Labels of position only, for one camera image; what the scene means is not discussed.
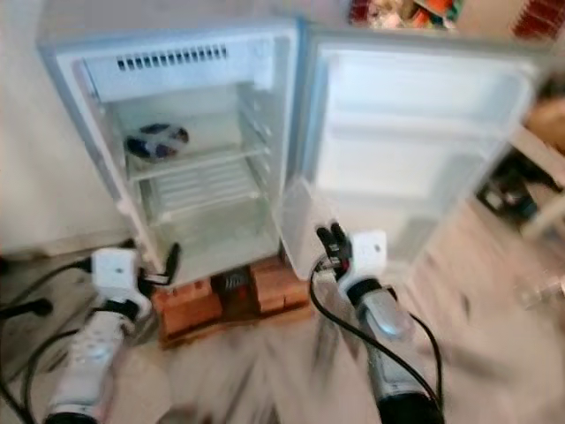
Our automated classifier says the clear fridge door bin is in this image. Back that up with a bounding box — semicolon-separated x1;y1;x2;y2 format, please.
281;175;398;284

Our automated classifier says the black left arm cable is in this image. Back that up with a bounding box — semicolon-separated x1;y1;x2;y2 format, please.
0;256;98;424

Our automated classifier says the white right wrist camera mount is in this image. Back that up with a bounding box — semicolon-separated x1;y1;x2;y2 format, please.
349;230;389;282

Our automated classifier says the silver fridge door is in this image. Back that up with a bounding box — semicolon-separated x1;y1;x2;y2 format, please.
281;25;555;285

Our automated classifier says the dark patterned bowl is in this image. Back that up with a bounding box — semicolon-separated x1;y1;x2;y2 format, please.
125;124;192;163

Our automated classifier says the dark box under fridge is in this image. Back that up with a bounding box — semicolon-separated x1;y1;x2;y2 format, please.
212;269;257;319

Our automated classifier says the red striped lattice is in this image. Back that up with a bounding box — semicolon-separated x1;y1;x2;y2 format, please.
514;0;565;41

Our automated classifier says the black power cord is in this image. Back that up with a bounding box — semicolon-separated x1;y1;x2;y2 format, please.
0;299;54;321

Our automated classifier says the colourful red orange clutter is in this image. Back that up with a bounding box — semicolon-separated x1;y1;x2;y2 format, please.
349;0;464;32

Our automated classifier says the clear fridge shelf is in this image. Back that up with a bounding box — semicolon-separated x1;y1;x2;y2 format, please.
128;141;270;182

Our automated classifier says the orange brick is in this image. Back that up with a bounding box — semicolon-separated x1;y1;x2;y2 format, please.
252;256;312;312
154;281;217;341

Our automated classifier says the white wire fridge shelf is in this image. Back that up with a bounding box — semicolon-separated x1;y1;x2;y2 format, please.
141;163;261;222

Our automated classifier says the white fridge vent panel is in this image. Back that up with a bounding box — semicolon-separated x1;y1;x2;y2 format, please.
88;42;252;102

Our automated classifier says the silver small fridge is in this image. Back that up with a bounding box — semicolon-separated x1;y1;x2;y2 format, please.
38;22;303;288

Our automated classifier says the dark cluttered appliance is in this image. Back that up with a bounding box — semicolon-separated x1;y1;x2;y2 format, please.
477;150;565;241

